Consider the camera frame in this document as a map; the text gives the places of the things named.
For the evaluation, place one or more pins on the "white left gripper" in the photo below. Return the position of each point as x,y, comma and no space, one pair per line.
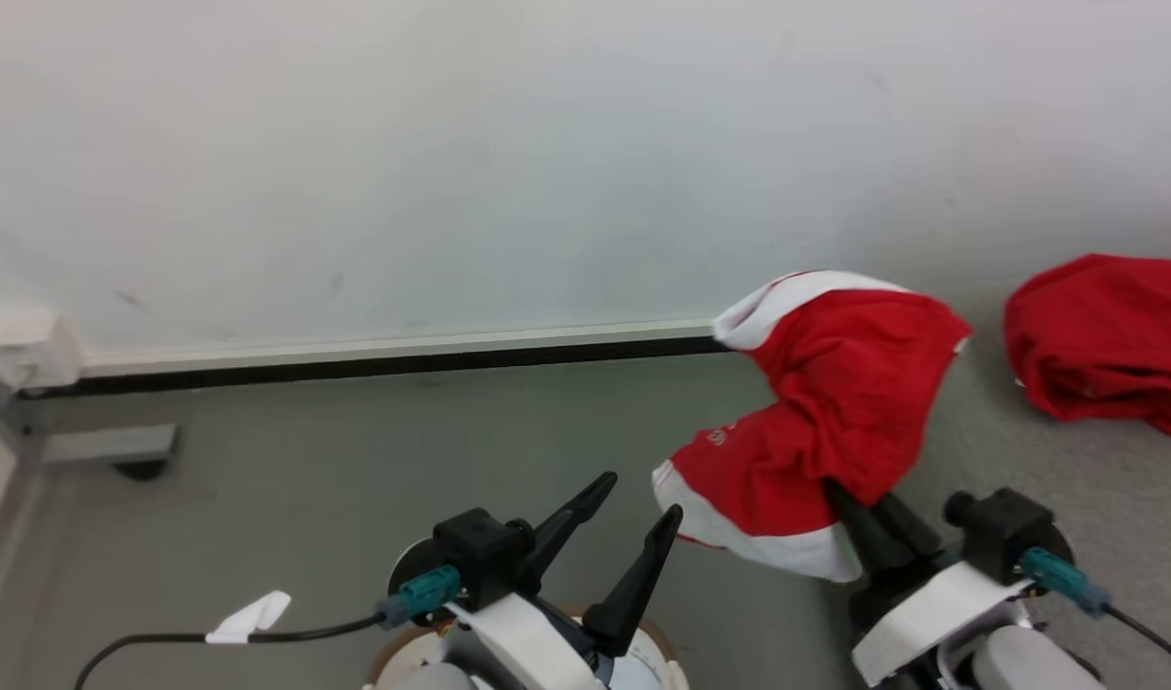
523,637

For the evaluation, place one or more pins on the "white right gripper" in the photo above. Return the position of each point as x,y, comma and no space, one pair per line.
921,613

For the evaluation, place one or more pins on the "red and white garment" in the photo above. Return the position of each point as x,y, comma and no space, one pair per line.
835,393

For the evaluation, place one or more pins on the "plain red garment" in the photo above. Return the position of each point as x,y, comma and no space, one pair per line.
1108,335

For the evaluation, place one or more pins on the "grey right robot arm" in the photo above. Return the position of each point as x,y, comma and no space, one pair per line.
1026,661

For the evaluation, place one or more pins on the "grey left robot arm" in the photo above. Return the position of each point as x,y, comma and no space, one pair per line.
432,678

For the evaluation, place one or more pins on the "grey fabric sofa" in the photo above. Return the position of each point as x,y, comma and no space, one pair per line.
1045,460

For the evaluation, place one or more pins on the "beige perforated laundry basket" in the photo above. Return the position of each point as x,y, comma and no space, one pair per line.
657,661

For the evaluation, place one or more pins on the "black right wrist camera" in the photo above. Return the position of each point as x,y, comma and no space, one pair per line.
1002,532

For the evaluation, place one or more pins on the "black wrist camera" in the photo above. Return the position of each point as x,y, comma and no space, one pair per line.
480,556
1002,532

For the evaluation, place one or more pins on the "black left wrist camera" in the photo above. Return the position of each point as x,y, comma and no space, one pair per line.
480,556

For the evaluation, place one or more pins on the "teal right camera connector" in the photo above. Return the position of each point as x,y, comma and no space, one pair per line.
1065,578

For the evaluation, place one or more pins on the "teal camera connector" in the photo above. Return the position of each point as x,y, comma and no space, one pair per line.
423,594
1065,578

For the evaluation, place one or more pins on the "teal left camera connector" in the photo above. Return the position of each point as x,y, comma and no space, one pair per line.
423,594

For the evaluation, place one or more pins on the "black round bracket foot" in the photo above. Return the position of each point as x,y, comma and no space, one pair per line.
140,470

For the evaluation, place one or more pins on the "grey metal floor bracket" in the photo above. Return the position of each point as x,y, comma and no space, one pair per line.
106,444

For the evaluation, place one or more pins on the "white wall junction box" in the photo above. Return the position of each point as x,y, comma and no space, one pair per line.
30,350

